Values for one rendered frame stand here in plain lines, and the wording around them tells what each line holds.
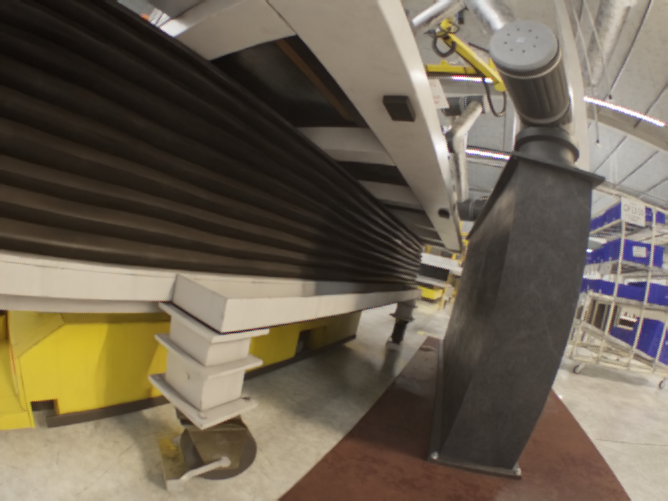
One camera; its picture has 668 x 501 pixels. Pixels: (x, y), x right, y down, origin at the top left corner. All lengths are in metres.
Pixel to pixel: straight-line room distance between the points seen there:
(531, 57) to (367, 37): 0.51
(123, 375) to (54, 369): 0.17
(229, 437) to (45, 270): 0.41
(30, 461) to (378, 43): 0.89
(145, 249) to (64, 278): 0.14
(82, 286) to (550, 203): 1.00
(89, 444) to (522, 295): 1.09
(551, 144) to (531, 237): 0.31
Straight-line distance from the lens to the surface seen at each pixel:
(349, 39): 0.39
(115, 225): 0.44
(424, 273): 6.13
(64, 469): 0.70
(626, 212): 3.12
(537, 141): 0.99
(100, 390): 0.73
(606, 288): 3.08
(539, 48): 0.82
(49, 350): 0.65
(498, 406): 0.89
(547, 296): 0.85
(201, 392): 0.48
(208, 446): 0.59
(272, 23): 0.40
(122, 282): 0.46
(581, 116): 5.84
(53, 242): 0.43
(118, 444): 0.76
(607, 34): 9.73
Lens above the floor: 0.52
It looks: level
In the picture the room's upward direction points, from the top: 14 degrees clockwise
